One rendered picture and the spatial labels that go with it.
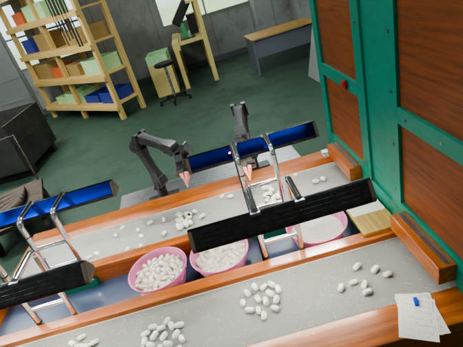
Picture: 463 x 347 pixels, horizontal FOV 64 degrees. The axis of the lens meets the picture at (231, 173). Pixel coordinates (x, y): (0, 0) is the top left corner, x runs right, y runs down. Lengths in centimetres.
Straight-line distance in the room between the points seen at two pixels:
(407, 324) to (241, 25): 816
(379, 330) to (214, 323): 55
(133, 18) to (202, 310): 777
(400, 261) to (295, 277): 39
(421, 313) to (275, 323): 45
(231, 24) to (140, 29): 199
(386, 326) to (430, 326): 12
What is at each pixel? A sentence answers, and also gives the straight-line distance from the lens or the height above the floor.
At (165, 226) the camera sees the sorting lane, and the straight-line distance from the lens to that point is 198.
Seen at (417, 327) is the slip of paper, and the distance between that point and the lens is 130.
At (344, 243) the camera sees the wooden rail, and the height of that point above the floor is 77.
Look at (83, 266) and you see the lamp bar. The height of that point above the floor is 110.
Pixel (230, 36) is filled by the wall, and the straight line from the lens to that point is 894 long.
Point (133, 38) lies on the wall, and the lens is 881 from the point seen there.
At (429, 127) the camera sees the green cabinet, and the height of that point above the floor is 127.
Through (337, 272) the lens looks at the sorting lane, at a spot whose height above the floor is 74.
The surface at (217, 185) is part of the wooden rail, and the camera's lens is 211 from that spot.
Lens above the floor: 181
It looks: 29 degrees down
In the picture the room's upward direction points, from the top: 17 degrees counter-clockwise
